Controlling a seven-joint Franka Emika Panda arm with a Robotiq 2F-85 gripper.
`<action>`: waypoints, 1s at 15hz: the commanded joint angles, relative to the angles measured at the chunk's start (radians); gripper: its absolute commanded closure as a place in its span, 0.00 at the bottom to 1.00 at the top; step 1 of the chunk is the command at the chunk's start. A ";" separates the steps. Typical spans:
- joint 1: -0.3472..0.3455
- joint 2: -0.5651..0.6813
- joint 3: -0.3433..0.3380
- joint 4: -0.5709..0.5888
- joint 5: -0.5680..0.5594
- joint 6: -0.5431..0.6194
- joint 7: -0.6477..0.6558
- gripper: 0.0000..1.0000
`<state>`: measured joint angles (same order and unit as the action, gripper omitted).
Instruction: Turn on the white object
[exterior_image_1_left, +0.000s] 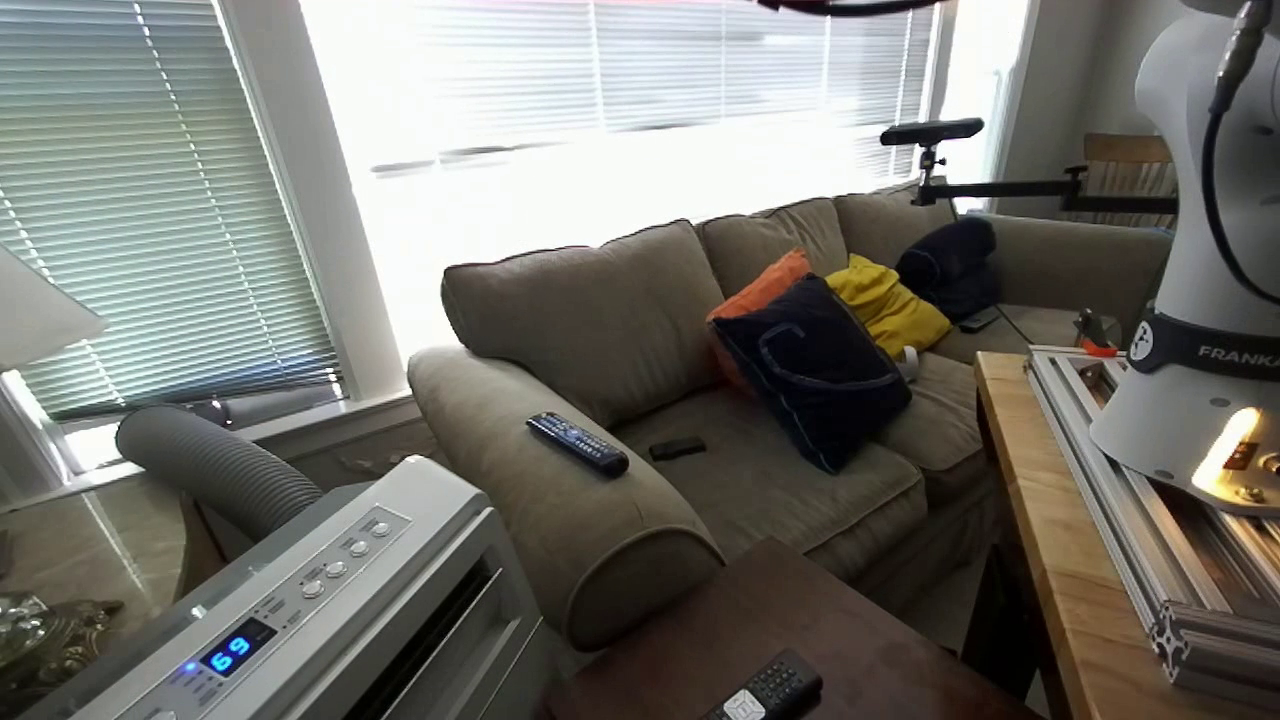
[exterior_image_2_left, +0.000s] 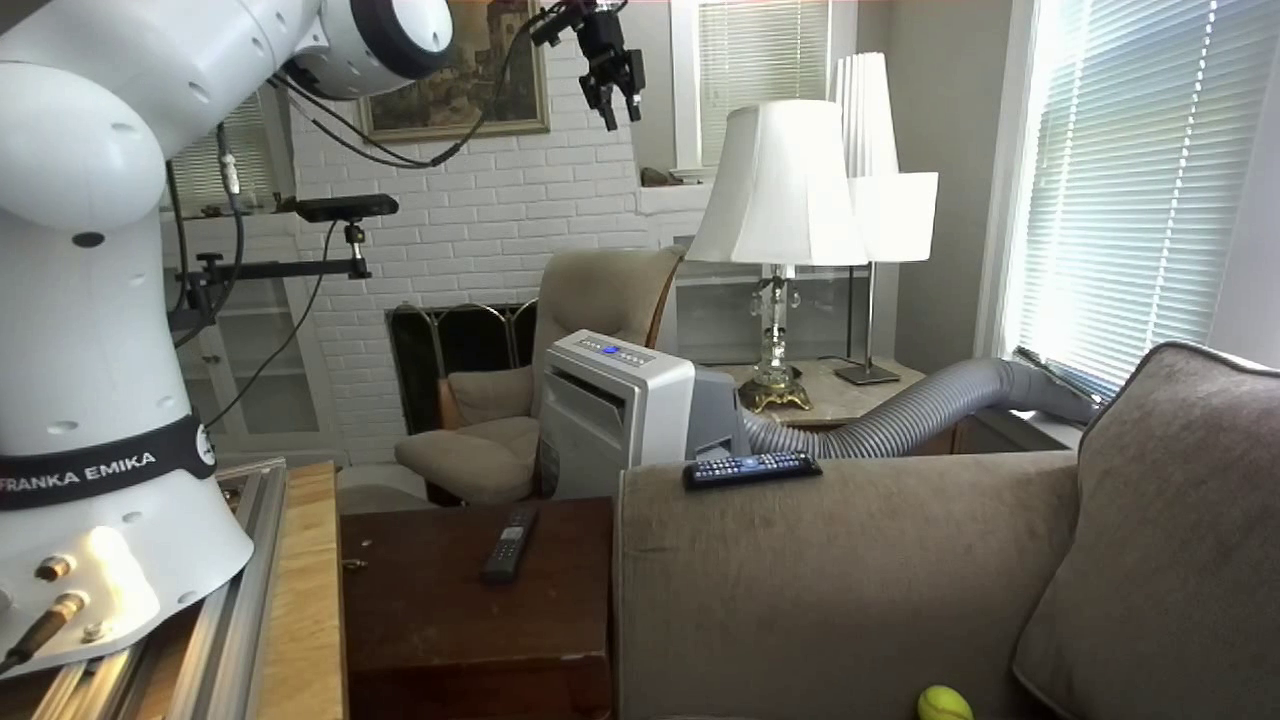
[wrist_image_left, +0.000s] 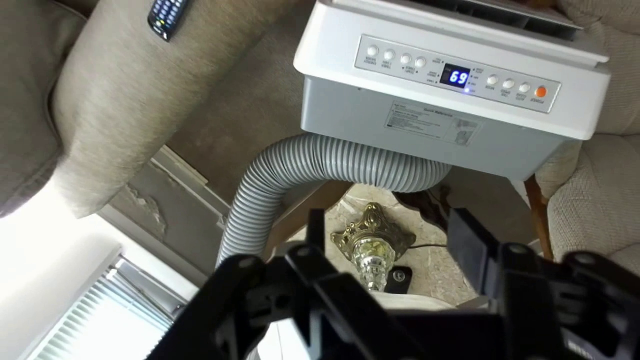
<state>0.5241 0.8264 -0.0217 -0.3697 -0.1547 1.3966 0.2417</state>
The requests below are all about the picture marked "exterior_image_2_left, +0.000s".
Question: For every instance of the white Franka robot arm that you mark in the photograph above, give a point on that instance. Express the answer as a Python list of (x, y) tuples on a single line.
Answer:
[(94, 332)]

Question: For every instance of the black fireplace screen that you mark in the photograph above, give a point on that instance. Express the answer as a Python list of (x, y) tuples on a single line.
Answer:
[(425, 361)]

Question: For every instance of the white window blinds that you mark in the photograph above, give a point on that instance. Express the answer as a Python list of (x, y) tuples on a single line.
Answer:
[(1146, 174)]

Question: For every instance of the stone top lamp table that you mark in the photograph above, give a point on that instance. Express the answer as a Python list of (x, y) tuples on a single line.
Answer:
[(833, 393)]

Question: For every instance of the yellow tennis ball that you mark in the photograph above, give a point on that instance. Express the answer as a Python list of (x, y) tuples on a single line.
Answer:
[(946, 702)]

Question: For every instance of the grey remote with white pad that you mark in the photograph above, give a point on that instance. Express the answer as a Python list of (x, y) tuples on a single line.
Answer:
[(509, 545)]

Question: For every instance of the white portable air conditioner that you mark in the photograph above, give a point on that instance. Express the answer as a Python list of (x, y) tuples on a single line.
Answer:
[(602, 415)]

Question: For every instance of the black stereo camera bar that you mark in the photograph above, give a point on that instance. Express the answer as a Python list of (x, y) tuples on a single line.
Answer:
[(344, 205)]

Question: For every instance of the crystal lamp with brass base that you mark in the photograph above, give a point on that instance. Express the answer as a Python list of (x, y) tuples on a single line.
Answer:
[(781, 187)]

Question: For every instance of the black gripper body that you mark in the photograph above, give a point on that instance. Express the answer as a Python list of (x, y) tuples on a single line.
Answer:
[(608, 46)]

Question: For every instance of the white framed window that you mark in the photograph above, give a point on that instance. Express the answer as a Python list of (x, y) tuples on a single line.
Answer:
[(767, 54)]

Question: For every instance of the framed dark painting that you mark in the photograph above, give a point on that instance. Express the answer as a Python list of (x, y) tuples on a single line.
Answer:
[(504, 81)]

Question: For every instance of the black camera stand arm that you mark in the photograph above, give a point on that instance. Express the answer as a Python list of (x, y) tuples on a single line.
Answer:
[(267, 270)]

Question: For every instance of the slim lamp with square base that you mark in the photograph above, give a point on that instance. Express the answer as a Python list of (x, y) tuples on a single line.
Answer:
[(892, 215)]

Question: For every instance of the beige fabric armchair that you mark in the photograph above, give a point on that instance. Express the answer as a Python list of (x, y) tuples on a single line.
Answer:
[(467, 463)]

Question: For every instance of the beige fabric sofa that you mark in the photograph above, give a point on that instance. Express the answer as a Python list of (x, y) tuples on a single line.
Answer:
[(824, 586)]

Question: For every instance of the aluminium mounting rail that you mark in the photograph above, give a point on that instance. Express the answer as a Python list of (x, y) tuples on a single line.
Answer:
[(235, 601)]

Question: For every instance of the white cabinet with glass door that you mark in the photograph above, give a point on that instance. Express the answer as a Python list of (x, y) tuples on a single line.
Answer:
[(267, 387)]

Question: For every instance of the long black remote control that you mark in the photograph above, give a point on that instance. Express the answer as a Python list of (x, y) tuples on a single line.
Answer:
[(748, 468)]

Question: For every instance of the brown wooden side table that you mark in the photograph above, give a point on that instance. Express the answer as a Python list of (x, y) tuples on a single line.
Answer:
[(452, 640)]

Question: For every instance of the light wooden board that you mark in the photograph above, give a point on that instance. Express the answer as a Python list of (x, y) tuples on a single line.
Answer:
[(301, 601)]

